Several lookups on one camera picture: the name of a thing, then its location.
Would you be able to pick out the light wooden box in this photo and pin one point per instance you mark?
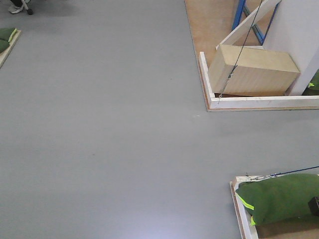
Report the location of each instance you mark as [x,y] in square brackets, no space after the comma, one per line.
[251,72]

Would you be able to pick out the white wall panel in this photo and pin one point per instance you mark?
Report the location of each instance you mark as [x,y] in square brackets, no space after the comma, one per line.
[295,30]

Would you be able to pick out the wooden base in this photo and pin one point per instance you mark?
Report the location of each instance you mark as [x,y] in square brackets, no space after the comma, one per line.
[5,54]

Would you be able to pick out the chair leg with caster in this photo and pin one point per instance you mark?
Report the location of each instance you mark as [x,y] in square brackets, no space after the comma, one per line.
[26,7]

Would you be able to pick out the green sandbag behind panel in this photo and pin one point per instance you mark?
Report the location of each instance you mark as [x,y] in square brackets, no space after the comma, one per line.
[313,87]

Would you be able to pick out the white diagonal brace near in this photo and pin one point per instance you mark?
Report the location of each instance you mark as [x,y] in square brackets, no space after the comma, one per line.
[256,15]

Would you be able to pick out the person's white shoe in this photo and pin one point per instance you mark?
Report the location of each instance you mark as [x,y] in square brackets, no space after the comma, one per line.
[15,9]

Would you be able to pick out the white wooden border rail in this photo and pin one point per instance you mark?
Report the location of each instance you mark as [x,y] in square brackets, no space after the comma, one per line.
[281,103]

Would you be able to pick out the white framed plywood base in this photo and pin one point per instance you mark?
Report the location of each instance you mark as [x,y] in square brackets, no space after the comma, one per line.
[288,229]

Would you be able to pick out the green sandbag lower right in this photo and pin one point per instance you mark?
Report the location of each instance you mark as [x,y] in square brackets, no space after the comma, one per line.
[275,199]

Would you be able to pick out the plywood base platform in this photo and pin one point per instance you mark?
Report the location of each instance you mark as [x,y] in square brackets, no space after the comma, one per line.
[210,22]

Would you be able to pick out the blue door frame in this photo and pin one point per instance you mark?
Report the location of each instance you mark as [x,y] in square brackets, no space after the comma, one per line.
[261,28]

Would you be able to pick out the green sandbag far left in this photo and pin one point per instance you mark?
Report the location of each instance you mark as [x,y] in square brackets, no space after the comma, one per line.
[6,36]

